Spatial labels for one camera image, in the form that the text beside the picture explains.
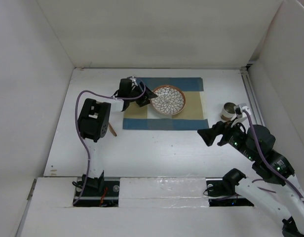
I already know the white front board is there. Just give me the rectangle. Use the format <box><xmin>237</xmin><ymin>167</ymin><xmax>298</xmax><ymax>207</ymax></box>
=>
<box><xmin>21</xmin><ymin>178</ymin><xmax>282</xmax><ymax>237</ymax></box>

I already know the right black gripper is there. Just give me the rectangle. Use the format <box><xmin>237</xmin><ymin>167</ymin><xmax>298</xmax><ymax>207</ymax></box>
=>
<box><xmin>197</xmin><ymin>116</ymin><xmax>257</xmax><ymax>161</ymax></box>

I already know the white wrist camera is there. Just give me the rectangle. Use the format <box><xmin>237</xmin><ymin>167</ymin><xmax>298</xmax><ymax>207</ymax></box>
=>
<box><xmin>127</xmin><ymin>76</ymin><xmax>140</xmax><ymax>87</ymax></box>
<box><xmin>231</xmin><ymin>103</ymin><xmax>251</xmax><ymax>127</ymax></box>

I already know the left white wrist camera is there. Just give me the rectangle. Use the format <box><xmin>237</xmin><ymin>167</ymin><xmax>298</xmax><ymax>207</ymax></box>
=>
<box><xmin>127</xmin><ymin>76</ymin><xmax>140</xmax><ymax>87</ymax></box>

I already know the floral plate with orange rim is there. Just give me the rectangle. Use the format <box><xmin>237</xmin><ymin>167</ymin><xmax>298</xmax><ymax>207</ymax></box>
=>
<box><xmin>150</xmin><ymin>85</ymin><xmax>186</xmax><ymax>116</ymax></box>

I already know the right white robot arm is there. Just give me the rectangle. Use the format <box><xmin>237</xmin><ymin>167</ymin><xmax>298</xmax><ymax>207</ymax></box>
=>
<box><xmin>197</xmin><ymin>121</ymin><xmax>304</xmax><ymax>237</ymax></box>

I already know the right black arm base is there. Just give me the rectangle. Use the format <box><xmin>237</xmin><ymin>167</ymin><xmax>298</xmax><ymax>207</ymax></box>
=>
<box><xmin>203</xmin><ymin>179</ymin><xmax>254</xmax><ymax>207</ymax></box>

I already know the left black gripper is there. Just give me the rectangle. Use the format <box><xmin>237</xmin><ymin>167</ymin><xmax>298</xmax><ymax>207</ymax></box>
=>
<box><xmin>127</xmin><ymin>82</ymin><xmax>156</xmax><ymax>107</ymax></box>

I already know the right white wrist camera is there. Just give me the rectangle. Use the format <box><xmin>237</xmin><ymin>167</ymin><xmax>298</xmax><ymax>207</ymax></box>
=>
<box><xmin>231</xmin><ymin>103</ymin><xmax>251</xmax><ymax>127</ymax></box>

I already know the white and brown cup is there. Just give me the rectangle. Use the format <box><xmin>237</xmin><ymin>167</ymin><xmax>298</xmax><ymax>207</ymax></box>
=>
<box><xmin>220</xmin><ymin>102</ymin><xmax>236</xmax><ymax>121</ymax></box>

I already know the aluminium side rail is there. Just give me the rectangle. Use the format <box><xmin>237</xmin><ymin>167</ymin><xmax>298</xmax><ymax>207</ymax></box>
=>
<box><xmin>239</xmin><ymin>64</ymin><xmax>297</xmax><ymax>198</ymax></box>

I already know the blue and tan placemat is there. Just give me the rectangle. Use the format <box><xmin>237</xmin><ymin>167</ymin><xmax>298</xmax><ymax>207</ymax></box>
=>
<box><xmin>122</xmin><ymin>77</ymin><xmax>209</xmax><ymax>131</ymax></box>

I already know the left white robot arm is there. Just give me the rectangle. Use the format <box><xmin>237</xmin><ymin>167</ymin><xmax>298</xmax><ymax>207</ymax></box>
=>
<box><xmin>74</xmin><ymin>77</ymin><xmax>157</xmax><ymax>196</ymax></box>

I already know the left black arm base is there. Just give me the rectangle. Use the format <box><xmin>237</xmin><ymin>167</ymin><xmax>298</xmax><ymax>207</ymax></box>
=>
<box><xmin>73</xmin><ymin>179</ymin><xmax>120</xmax><ymax>207</ymax></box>

